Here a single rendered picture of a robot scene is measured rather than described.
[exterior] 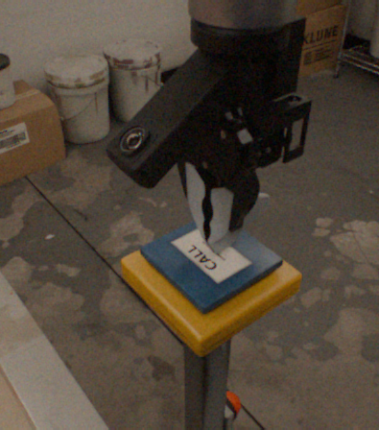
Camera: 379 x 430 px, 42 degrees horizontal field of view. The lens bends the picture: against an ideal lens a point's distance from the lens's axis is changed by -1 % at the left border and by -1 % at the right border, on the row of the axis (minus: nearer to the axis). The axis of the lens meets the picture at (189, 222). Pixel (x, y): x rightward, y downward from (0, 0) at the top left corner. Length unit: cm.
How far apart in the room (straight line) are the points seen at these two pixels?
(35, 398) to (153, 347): 125
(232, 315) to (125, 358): 116
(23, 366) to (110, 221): 171
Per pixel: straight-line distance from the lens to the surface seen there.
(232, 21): 34
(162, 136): 34
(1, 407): 41
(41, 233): 207
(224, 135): 37
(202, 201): 44
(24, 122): 233
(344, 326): 173
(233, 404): 73
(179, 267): 46
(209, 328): 43
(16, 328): 41
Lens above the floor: 129
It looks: 39 degrees down
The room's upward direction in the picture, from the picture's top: straight up
